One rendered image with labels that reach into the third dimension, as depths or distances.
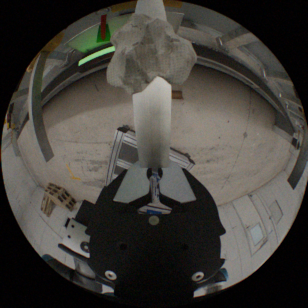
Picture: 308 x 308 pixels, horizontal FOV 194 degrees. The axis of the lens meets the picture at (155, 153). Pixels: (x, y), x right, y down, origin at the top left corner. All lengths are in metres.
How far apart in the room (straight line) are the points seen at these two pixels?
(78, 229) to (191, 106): 1.12
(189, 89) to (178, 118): 0.32
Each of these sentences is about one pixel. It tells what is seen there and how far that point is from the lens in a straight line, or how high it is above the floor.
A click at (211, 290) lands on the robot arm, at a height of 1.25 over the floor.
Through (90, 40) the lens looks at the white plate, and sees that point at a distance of 0.32.
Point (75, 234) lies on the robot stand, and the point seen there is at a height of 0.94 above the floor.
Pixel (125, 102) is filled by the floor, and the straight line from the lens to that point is 0.98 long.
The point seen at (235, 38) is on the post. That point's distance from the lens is 0.33.
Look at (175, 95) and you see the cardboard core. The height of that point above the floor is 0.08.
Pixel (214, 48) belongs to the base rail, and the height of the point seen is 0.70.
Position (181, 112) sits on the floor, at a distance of 0.97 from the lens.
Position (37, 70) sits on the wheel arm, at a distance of 0.29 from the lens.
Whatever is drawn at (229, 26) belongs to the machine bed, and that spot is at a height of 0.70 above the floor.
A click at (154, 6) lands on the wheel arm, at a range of 0.15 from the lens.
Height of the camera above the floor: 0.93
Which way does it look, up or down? 60 degrees down
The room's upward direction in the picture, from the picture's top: 180 degrees clockwise
